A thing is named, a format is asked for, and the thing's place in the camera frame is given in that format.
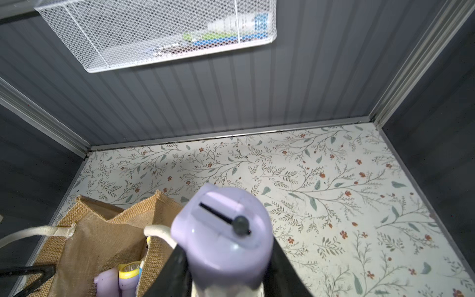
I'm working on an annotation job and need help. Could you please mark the purple flashlight top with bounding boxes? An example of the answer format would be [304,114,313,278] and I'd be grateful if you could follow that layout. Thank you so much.
[171,183,274,297]

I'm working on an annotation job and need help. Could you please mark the brown jute tote bag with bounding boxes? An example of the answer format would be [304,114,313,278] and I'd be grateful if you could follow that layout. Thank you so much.
[1,191,182,297]

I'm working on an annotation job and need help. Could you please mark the purple flashlight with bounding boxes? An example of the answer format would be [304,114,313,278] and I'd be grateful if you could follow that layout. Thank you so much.
[171,183,274,297]
[94,267,120,297]
[118,261,141,297]

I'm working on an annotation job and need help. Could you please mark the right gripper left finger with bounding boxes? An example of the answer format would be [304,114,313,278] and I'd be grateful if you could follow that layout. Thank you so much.
[144,245,192,297]

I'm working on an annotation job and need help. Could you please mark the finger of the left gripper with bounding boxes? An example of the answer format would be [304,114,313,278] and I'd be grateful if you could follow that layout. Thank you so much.
[1,265,56,277]
[13,271,55,297]

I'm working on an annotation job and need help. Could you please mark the white wire wall basket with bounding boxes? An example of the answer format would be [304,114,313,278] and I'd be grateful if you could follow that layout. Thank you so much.
[36,1,277,73]

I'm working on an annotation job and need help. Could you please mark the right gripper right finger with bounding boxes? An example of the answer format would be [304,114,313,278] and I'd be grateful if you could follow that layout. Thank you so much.
[263,238,312,297]

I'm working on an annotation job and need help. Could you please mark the markers in wall basket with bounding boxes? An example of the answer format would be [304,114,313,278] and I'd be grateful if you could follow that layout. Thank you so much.
[145,12,276,58]

